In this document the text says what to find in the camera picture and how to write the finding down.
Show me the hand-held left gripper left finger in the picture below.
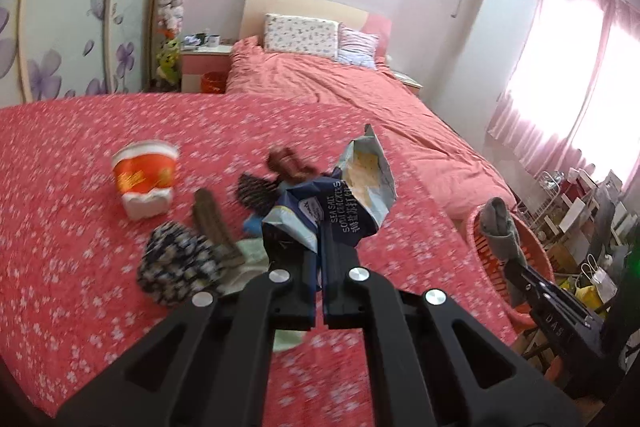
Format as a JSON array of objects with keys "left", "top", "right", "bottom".
[{"left": 52, "top": 223, "right": 321, "bottom": 427}]

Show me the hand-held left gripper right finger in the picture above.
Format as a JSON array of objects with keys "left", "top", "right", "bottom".
[{"left": 322, "top": 219, "right": 583, "bottom": 427}]

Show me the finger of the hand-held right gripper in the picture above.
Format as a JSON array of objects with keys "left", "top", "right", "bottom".
[{"left": 502, "top": 259, "right": 556, "bottom": 308}]

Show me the orange laundry basket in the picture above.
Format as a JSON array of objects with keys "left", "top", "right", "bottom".
[{"left": 464, "top": 202, "right": 557, "bottom": 344}]

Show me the grey sock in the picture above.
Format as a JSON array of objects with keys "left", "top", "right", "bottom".
[{"left": 480, "top": 197, "right": 531, "bottom": 308}]

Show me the light green sock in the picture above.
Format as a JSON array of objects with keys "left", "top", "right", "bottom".
[{"left": 217, "top": 239, "right": 313, "bottom": 354}]

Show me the blue white cracker packet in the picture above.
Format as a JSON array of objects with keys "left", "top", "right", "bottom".
[{"left": 262, "top": 124, "right": 398, "bottom": 255}]

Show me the yellow bag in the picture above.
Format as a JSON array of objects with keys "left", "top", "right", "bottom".
[{"left": 575, "top": 284, "right": 601, "bottom": 308}]

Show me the white paper bag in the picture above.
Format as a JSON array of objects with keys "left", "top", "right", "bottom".
[{"left": 580, "top": 254, "right": 618, "bottom": 303}]

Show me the blue plastic scrap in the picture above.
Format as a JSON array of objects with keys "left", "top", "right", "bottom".
[{"left": 243, "top": 212, "right": 266, "bottom": 238}]

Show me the dark patterned sock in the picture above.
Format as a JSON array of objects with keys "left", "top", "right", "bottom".
[{"left": 235, "top": 173, "right": 283, "bottom": 212}]

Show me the brown sock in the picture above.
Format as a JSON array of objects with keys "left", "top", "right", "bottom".
[{"left": 192, "top": 188, "right": 246, "bottom": 270}]

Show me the dark floral cloth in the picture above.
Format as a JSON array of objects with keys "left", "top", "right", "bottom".
[{"left": 136, "top": 222, "right": 226, "bottom": 308}]

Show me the maroon sock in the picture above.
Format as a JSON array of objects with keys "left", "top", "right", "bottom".
[{"left": 266, "top": 148, "right": 318, "bottom": 182}]

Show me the red white paper cup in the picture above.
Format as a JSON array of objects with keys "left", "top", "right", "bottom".
[{"left": 111, "top": 140, "right": 180, "bottom": 221}]

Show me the salmon duvet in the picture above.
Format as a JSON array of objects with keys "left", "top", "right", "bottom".
[{"left": 226, "top": 36, "right": 516, "bottom": 220}]

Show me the pink curtain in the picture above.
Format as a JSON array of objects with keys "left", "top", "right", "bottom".
[{"left": 487, "top": 0, "right": 640, "bottom": 182}]

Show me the small wooden nightstand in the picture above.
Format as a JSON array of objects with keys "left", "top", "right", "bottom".
[{"left": 390, "top": 69, "right": 423, "bottom": 95}]

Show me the orange bin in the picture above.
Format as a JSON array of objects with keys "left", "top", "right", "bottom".
[{"left": 200, "top": 72, "right": 228, "bottom": 94}]

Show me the red floral blanket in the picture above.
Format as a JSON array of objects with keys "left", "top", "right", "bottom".
[{"left": 0, "top": 92, "right": 518, "bottom": 418}]

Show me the pink striped pillow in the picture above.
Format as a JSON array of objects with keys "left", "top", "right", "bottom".
[{"left": 336, "top": 25, "right": 381, "bottom": 68}]

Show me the pink white nightstand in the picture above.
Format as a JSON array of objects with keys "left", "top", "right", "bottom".
[{"left": 180, "top": 44, "right": 235, "bottom": 94}]

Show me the white floral pillow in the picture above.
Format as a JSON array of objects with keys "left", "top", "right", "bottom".
[{"left": 263, "top": 13, "right": 341, "bottom": 60}]

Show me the beige pink headboard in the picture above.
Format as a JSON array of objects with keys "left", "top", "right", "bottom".
[{"left": 241, "top": 0, "right": 393, "bottom": 58}]

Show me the hanging plush toys column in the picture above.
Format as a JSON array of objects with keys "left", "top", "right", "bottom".
[{"left": 152, "top": 0, "right": 192, "bottom": 90}]

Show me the flower print wardrobe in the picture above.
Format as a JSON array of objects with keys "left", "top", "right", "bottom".
[{"left": 0, "top": 0, "right": 176, "bottom": 108}]

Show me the white wire rack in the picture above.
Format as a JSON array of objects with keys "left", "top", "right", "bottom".
[{"left": 517, "top": 169, "right": 576, "bottom": 238}]

